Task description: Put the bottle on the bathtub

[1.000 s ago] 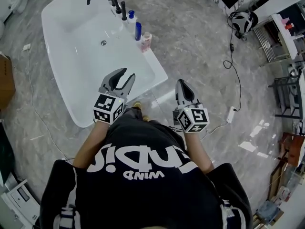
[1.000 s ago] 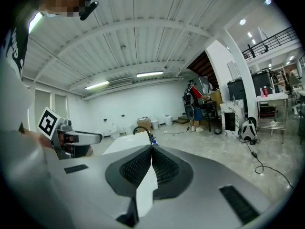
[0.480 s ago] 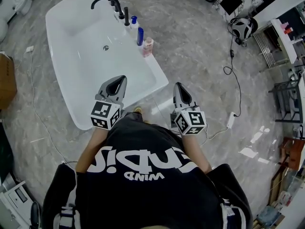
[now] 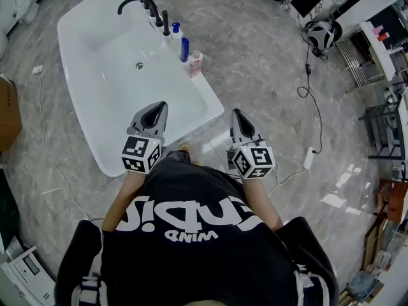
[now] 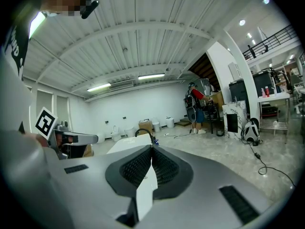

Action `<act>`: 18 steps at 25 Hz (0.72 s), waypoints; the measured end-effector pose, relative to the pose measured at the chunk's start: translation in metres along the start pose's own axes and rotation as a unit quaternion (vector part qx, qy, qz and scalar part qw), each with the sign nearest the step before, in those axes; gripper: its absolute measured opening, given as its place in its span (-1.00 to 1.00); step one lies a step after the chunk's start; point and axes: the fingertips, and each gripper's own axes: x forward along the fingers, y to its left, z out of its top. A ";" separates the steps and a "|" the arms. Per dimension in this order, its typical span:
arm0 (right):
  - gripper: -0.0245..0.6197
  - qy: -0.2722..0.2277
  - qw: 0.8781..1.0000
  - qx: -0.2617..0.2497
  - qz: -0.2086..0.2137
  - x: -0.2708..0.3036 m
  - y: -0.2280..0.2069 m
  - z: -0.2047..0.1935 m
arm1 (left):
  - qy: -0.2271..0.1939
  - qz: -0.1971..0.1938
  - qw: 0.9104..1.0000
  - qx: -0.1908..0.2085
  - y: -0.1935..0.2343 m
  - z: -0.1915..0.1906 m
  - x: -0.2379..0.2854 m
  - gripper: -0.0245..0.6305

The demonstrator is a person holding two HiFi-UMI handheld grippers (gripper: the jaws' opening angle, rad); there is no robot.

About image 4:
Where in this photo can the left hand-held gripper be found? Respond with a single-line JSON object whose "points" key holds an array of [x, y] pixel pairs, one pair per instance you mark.
{"points": [[137, 153]]}

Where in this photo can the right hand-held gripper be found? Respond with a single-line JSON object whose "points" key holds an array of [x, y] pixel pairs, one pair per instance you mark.
{"points": [[253, 163]]}

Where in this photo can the white bathtub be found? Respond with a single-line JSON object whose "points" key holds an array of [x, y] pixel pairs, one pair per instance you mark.
{"points": [[105, 84]]}

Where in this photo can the pink bottle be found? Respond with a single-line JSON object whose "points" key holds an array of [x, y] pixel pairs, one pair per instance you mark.
{"points": [[195, 64]]}

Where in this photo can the white bottle with blue cap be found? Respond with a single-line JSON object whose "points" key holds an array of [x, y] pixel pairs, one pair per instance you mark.
{"points": [[176, 32]]}

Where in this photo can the person's left forearm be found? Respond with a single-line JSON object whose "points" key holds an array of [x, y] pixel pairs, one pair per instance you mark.
{"points": [[122, 199]]}

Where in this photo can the person's right forearm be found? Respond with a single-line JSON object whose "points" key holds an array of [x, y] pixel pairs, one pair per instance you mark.
{"points": [[259, 202]]}

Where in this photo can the round metal bathtub drain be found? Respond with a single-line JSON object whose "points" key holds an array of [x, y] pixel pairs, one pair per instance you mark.
{"points": [[139, 65]]}

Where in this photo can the tan shoe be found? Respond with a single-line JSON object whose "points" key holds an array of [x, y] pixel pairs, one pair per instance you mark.
{"points": [[184, 147]]}

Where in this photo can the white power strip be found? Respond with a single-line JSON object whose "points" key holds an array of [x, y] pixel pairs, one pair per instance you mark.
{"points": [[309, 158]]}

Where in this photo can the black hand shower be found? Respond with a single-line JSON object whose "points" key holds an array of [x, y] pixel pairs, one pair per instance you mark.
{"points": [[165, 22]]}

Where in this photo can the black curved faucet spout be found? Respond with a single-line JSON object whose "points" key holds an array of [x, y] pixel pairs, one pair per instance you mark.
{"points": [[127, 1]]}

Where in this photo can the round black and white fan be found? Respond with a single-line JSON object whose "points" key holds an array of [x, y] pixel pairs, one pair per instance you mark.
{"points": [[322, 33]]}

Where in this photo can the black printed t-shirt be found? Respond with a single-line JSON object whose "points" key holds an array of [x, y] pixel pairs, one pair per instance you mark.
{"points": [[197, 244]]}

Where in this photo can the small white power adapter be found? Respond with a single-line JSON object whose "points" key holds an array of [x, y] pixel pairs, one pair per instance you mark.
{"points": [[37, 69]]}

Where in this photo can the steel towel rack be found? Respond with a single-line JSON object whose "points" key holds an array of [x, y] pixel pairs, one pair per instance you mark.
{"points": [[357, 64]]}

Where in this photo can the brown cardboard box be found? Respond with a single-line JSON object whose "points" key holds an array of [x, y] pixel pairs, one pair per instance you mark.
{"points": [[9, 113]]}

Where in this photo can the white shelf unit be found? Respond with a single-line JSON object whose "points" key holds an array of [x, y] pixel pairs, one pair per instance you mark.
{"points": [[387, 53]]}

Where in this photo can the white toilet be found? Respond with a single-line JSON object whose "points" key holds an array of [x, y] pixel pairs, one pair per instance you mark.
{"points": [[27, 8]]}

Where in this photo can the brown wooden stool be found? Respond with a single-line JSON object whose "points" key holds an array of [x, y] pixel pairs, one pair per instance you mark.
{"points": [[393, 199]]}

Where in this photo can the white appliance with display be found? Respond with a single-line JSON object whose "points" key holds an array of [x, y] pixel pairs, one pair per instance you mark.
{"points": [[27, 277]]}

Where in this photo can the black metal frame rack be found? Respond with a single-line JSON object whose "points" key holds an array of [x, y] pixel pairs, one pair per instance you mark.
{"points": [[382, 132]]}

